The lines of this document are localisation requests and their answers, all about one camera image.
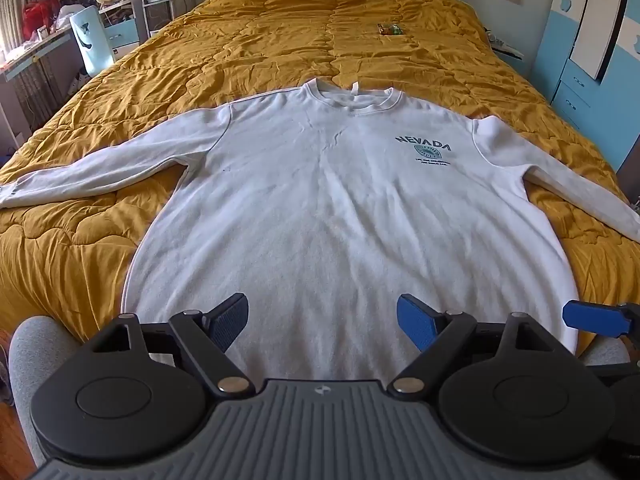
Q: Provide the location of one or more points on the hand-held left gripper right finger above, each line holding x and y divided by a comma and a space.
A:
417, 324

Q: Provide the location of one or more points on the chair with light blue cover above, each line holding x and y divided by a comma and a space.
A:
92, 40

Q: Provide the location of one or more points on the mustard yellow quilt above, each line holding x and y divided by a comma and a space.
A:
280, 45

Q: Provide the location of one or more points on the red bag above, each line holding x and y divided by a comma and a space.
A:
40, 17

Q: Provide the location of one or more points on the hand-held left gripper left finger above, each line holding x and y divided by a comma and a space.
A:
233, 321

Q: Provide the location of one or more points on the blue and white wardrobe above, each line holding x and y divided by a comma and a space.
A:
585, 35

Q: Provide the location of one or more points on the blue and white desk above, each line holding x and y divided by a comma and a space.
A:
30, 57

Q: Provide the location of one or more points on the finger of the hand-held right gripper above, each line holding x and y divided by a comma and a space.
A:
590, 316

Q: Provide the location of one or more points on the person's right leg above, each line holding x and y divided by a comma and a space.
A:
602, 351

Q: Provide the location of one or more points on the person's leg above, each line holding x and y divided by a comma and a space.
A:
35, 355
602, 351

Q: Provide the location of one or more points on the white printed sweatshirt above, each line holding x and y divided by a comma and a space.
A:
330, 220

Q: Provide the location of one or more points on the small colourful snack packet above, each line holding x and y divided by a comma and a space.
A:
389, 30

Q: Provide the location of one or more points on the person's left leg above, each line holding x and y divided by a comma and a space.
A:
35, 355

